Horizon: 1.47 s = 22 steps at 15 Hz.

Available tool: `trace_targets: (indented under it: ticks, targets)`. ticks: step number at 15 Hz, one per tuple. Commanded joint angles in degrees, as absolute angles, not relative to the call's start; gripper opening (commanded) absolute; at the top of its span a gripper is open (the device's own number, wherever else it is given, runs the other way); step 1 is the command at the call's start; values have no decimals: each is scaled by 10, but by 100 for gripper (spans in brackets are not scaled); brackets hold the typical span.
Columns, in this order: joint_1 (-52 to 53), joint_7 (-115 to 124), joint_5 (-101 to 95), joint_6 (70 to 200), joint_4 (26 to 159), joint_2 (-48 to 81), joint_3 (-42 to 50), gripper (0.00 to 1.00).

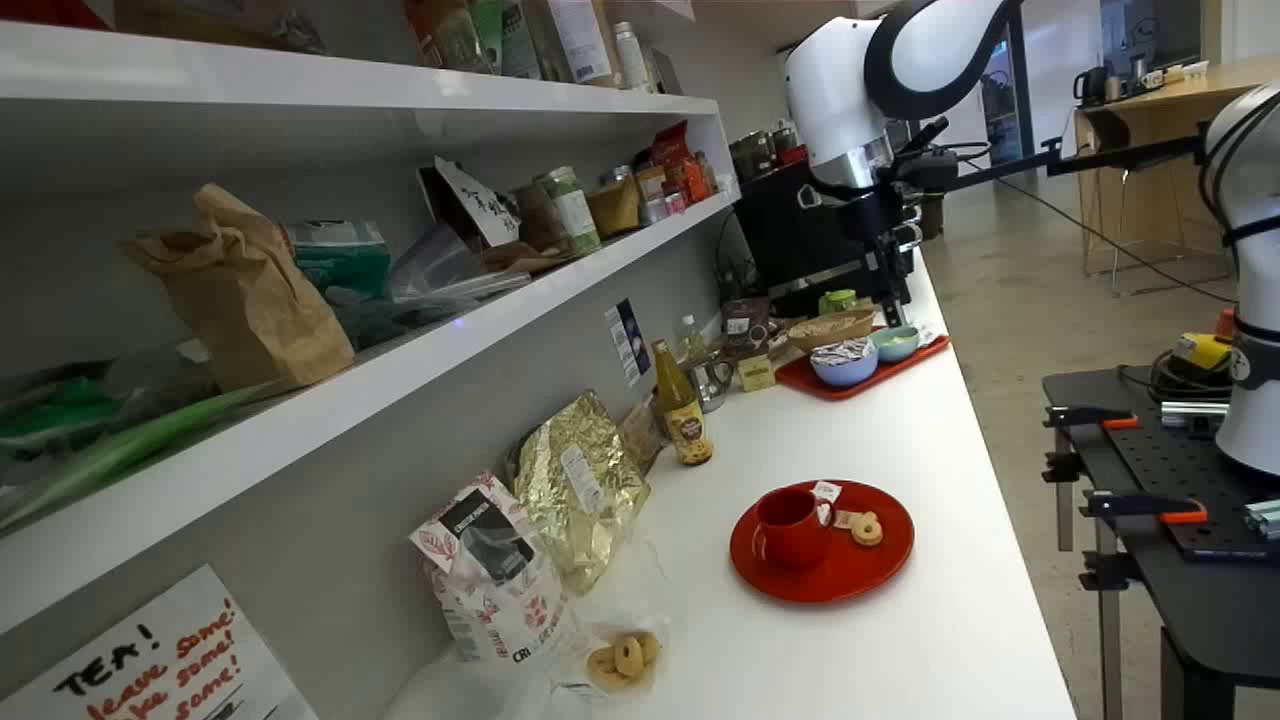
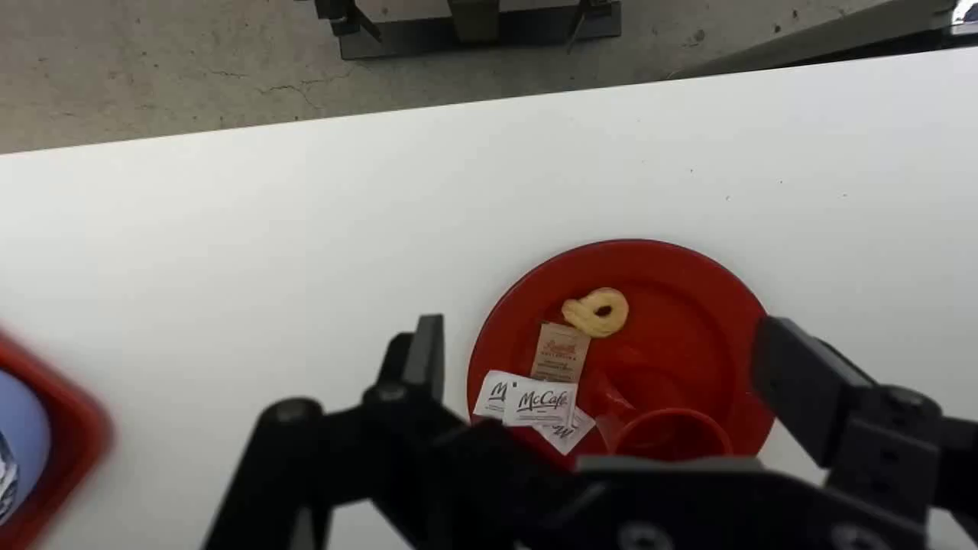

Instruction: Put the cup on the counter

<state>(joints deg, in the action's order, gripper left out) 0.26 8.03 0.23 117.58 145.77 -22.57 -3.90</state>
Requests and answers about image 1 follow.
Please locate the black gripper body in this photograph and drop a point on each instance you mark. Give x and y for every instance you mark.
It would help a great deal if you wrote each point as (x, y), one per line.
(891, 259)

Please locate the red cup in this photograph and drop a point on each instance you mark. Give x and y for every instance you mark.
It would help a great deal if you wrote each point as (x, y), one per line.
(787, 525)

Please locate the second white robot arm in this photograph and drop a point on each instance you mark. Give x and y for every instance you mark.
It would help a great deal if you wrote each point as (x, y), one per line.
(1247, 267)

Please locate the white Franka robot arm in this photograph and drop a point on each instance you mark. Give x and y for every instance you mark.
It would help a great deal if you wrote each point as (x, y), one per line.
(835, 94)

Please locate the pale green bowl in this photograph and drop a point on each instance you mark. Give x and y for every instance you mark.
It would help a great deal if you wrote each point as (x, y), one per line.
(896, 344)

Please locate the wicker basket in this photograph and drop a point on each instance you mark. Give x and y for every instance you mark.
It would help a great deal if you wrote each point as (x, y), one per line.
(822, 328)

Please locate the blue bowl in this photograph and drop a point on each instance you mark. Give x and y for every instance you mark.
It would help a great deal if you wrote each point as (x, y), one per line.
(844, 361)

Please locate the red rectangular tray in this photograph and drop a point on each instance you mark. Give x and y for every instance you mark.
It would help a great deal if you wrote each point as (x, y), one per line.
(866, 374)

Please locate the black coffee machine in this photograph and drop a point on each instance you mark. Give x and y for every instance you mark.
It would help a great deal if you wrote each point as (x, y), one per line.
(802, 220)

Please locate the gold tin box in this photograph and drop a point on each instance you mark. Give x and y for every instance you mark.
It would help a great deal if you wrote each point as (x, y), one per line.
(754, 374)

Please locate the clear oil bottle white cap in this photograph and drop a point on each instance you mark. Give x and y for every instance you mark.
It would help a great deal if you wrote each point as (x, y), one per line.
(695, 344)

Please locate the round cookie on plate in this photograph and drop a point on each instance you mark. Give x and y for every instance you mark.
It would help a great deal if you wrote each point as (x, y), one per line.
(866, 529)

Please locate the yellow bottle with label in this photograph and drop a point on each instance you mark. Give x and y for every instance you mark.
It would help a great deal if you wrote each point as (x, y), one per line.
(681, 406)

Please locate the red snack box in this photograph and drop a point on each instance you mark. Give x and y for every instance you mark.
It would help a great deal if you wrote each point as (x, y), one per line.
(681, 165)

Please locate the red round plate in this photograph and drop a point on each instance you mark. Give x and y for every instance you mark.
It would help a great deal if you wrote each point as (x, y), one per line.
(835, 566)

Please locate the wooden desk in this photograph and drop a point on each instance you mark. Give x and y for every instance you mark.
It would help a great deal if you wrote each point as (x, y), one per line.
(1146, 145)

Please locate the yellowish glass jar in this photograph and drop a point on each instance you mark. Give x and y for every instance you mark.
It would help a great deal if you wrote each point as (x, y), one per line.
(619, 204)

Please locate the yellow tool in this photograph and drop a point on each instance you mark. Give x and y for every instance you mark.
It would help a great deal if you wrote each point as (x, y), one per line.
(1201, 350)

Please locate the green lid white jar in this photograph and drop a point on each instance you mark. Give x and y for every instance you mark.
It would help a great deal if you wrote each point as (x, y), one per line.
(568, 208)

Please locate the gold foil bag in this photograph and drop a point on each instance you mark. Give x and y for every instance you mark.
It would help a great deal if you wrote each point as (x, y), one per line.
(580, 485)

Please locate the black perforated work table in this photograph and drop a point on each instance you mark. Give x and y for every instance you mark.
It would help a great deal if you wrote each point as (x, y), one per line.
(1186, 547)

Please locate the white printed card pouch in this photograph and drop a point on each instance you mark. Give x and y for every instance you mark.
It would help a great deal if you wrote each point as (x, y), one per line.
(469, 203)

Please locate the white butter box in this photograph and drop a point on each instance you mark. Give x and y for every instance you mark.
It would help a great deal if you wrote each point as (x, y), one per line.
(623, 656)

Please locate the white printed coffee bag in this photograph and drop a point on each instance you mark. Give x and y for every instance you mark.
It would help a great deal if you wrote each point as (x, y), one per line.
(486, 574)

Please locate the white lower shelf board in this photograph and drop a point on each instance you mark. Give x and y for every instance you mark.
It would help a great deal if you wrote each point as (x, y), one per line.
(400, 367)

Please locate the white shelf board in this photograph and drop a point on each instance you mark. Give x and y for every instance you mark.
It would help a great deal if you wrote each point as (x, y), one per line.
(400, 367)
(333, 81)

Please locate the white upper shelf board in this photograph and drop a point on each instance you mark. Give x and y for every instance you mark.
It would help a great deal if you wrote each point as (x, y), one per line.
(333, 81)

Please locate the brown paper bag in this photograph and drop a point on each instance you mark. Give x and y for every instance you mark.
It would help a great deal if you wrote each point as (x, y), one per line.
(247, 292)

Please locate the handwritten tea paper sign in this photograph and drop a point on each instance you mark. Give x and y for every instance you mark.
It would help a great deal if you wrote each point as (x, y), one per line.
(167, 661)

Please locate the green plastic packet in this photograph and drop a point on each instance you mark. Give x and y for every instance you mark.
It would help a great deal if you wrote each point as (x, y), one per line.
(94, 440)

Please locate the black camera boom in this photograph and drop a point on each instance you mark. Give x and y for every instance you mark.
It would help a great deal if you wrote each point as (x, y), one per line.
(1065, 160)

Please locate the blue and white wall sticker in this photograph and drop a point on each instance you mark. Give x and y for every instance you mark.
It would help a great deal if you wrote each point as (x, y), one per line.
(629, 342)

